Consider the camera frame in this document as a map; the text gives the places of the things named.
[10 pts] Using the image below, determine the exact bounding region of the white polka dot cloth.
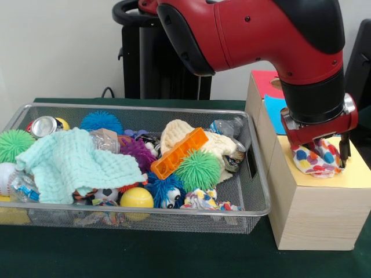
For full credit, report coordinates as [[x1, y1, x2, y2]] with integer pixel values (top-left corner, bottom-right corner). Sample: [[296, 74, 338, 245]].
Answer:
[[291, 138, 344, 175]]

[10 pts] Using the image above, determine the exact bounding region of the dark green table cloth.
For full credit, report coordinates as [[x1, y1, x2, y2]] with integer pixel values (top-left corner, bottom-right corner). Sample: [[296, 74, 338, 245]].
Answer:
[[0, 97, 371, 278]]

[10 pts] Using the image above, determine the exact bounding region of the orange plastic block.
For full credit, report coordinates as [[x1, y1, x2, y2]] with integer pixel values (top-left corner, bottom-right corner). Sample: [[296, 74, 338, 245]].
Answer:
[[150, 127, 209, 180]]

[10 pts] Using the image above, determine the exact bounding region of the purple spiky rubber ball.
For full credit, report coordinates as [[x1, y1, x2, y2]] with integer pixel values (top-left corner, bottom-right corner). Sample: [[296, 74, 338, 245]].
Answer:
[[119, 137, 157, 174]]

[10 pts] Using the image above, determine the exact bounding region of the mint green cloth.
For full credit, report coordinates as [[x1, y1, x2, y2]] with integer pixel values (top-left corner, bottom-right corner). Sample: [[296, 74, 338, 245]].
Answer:
[[14, 127, 148, 205]]

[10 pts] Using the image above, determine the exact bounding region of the cream knitted cloth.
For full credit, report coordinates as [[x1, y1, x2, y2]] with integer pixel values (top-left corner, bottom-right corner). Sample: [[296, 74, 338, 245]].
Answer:
[[159, 119, 247, 183]]

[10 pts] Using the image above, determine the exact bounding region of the green spiky rubber ball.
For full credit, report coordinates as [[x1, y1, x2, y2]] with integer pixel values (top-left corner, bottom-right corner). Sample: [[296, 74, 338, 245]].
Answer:
[[173, 149, 221, 193], [0, 129, 36, 164]]

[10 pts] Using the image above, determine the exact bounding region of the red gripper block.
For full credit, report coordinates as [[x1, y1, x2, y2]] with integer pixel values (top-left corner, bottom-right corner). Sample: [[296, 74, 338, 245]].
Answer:
[[280, 108, 359, 169]]

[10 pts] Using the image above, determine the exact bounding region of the blue spiky rubber ball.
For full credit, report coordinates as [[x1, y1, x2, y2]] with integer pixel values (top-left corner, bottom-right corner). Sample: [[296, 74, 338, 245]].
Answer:
[[79, 110, 124, 136]]

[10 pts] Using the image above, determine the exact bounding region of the crushed silver drink can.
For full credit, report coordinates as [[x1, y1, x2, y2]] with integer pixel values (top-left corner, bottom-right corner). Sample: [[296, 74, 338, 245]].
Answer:
[[28, 115, 66, 139]]

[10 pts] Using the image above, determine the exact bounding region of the wooden box with three holes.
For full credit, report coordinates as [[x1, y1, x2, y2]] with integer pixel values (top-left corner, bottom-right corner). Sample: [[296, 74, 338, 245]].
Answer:
[[245, 69, 371, 251]]

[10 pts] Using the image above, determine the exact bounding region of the smooth yellow ball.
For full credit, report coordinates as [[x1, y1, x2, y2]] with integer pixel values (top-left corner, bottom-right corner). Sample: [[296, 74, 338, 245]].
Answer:
[[119, 186, 154, 209]]

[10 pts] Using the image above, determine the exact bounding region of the black cable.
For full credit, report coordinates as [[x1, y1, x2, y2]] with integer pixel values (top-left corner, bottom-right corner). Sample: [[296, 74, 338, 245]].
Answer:
[[100, 86, 116, 99]]

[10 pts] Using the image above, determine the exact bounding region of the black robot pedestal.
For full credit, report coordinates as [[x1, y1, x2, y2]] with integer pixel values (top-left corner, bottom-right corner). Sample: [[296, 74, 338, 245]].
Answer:
[[111, 0, 217, 101]]

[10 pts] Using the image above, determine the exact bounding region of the shallow mesh bin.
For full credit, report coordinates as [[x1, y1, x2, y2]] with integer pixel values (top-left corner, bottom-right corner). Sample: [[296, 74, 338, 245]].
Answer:
[[0, 103, 273, 235]]

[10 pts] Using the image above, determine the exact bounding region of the blue furry toy with eyes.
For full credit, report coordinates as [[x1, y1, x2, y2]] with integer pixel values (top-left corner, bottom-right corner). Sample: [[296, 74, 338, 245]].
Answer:
[[144, 172, 187, 210]]

